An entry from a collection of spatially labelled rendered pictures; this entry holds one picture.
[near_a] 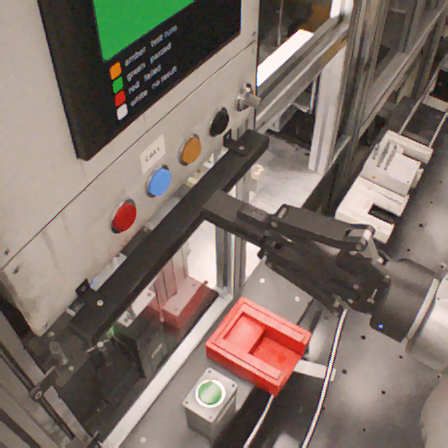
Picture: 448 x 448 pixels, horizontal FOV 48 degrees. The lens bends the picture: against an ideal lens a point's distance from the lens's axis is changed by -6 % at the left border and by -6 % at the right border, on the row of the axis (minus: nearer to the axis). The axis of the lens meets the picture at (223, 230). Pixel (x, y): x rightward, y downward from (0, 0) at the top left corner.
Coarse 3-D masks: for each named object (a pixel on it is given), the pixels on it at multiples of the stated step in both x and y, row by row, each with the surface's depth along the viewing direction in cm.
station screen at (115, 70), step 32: (192, 0) 44; (224, 0) 49; (96, 32) 36; (160, 32) 43; (192, 32) 47; (224, 32) 52; (96, 64) 38; (128, 64) 41; (160, 64) 45; (192, 64) 49; (128, 96) 43
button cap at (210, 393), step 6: (204, 384) 83; (210, 384) 83; (216, 384) 83; (198, 390) 82; (204, 390) 82; (210, 390) 82; (216, 390) 82; (198, 396) 82; (204, 396) 82; (210, 396) 82; (216, 396) 82; (204, 402) 81; (210, 402) 81; (216, 402) 81
